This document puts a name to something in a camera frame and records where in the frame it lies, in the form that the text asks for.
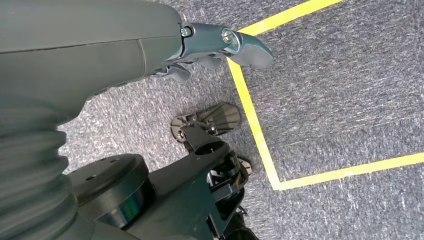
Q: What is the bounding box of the black robot foot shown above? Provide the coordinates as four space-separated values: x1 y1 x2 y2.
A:
236 156 253 178
169 101 242 144

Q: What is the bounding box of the yellow floor tape square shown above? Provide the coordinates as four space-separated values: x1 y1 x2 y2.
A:
226 0 424 192

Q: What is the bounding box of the black robot leg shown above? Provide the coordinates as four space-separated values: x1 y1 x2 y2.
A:
67 127 259 240

